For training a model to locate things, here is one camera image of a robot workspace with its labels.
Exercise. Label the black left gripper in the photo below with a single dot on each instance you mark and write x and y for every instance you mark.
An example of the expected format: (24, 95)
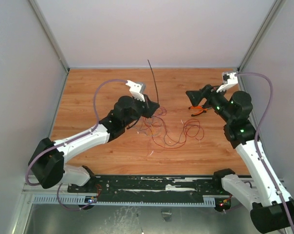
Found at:
(150, 107)

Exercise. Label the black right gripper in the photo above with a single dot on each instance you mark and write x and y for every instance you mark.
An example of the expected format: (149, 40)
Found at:
(203, 93)

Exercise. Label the black zip tie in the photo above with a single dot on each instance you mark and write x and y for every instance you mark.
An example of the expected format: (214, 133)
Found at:
(154, 80)

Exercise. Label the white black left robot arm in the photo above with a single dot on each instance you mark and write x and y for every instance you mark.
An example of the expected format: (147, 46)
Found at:
(49, 162)

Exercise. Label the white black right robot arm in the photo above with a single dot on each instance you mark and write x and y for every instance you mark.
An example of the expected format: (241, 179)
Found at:
(270, 205)

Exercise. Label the orange black needle-nose pliers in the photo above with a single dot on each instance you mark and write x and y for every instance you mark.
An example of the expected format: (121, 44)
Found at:
(200, 110)

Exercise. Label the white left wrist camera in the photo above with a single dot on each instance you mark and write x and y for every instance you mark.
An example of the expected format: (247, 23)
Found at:
(136, 89)

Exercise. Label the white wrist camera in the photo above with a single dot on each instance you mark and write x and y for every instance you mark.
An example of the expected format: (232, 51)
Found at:
(136, 89)
(229, 80)

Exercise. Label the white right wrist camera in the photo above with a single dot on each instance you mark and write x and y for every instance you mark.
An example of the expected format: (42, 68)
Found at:
(229, 80)

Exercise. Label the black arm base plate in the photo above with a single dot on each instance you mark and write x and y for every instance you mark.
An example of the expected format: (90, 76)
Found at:
(150, 189)

